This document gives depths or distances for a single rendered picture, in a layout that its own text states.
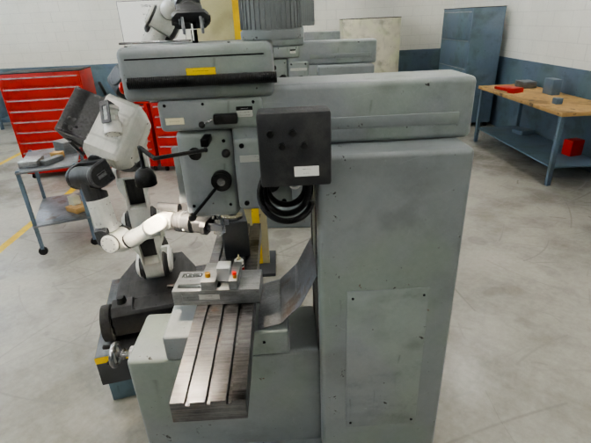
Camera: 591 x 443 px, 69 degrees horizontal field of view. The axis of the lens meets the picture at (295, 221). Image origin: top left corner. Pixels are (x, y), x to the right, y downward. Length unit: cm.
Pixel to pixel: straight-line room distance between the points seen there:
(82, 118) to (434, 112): 134
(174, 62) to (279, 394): 137
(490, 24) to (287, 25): 730
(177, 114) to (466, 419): 209
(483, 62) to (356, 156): 733
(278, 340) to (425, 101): 104
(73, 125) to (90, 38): 940
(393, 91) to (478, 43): 711
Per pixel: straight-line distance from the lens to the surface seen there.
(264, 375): 191
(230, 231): 202
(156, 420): 216
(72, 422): 286
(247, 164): 147
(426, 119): 151
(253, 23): 144
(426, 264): 158
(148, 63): 144
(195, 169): 151
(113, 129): 179
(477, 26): 850
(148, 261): 254
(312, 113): 117
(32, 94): 695
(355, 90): 144
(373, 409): 199
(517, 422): 272
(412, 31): 1095
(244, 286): 174
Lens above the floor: 195
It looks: 25 degrees down
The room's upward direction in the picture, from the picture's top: 3 degrees counter-clockwise
